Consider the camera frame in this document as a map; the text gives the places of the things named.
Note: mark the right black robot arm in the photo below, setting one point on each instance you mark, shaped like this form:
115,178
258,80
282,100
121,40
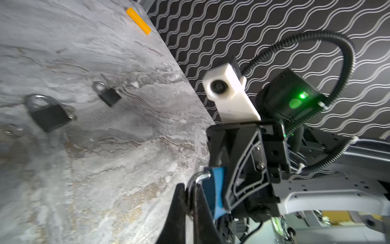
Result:
328,172

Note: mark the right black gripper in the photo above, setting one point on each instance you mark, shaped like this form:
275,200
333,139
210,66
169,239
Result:
254,156

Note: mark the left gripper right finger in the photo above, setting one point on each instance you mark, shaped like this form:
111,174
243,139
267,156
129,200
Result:
203,224

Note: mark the black padlock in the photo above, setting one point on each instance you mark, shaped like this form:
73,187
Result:
48,113
107,90

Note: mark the blue padlock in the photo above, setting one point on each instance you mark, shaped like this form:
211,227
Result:
211,180

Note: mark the yellow block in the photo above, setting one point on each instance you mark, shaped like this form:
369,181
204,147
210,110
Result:
138,20

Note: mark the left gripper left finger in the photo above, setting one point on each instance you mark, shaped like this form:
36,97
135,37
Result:
174,231

